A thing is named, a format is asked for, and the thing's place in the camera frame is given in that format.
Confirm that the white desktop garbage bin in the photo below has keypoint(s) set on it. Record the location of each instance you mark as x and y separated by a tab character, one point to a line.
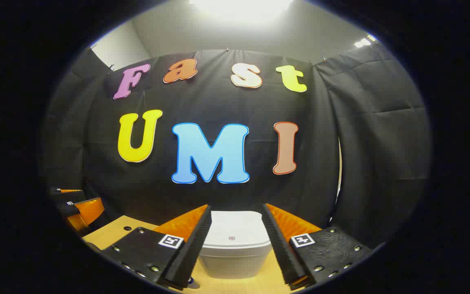
235	253

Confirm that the wooden desktop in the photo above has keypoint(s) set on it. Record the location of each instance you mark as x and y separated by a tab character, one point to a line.
108	237

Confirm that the small ceiling light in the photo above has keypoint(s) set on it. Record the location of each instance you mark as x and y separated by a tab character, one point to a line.
363	42

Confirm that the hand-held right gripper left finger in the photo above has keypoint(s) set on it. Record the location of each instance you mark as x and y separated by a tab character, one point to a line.
190	253

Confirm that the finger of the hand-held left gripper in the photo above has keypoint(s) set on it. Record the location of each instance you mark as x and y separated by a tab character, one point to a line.
69	191
88	210

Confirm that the large ceiling light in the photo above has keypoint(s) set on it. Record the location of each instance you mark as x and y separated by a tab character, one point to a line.
239	8

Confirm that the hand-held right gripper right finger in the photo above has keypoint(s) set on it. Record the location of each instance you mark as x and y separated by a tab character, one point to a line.
284	257

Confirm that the black backdrop cloth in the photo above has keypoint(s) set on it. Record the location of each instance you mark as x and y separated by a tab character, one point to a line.
218	102

